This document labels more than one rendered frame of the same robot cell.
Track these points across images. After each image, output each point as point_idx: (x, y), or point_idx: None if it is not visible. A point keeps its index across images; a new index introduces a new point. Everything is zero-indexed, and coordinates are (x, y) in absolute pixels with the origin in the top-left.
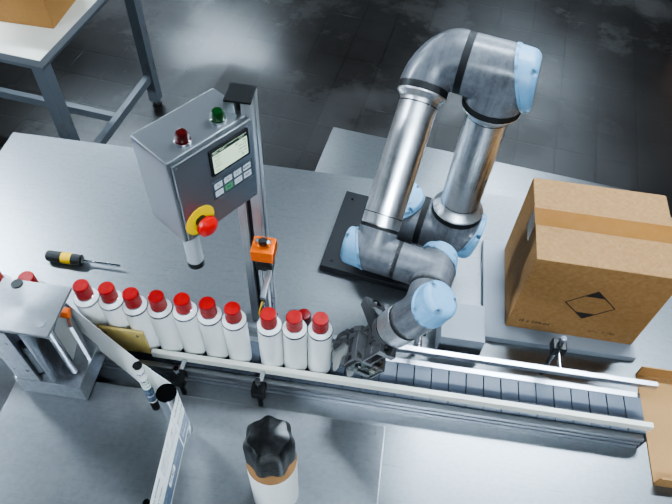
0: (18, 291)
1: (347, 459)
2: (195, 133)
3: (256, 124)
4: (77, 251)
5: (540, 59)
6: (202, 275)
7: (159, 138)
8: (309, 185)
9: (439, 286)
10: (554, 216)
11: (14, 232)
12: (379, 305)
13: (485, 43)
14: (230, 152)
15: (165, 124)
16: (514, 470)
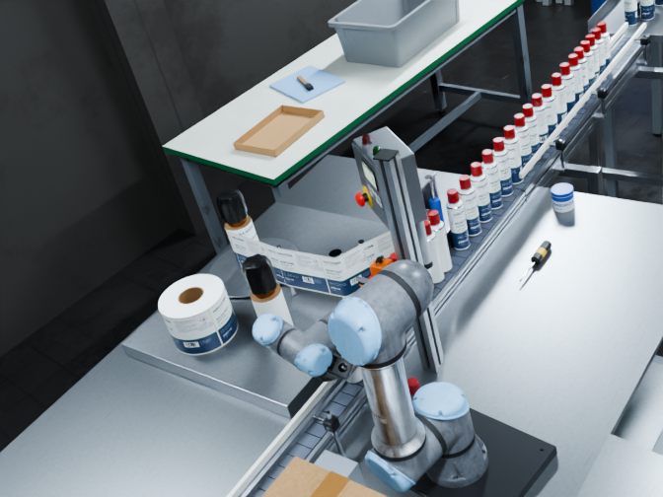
0: (421, 177)
1: (278, 380)
2: (372, 147)
3: (388, 183)
4: (550, 260)
5: (342, 318)
6: (492, 331)
7: (376, 135)
8: (586, 424)
9: (270, 324)
10: (330, 491)
11: (584, 228)
12: (338, 367)
13: (376, 281)
14: (368, 174)
15: (387, 137)
16: (214, 493)
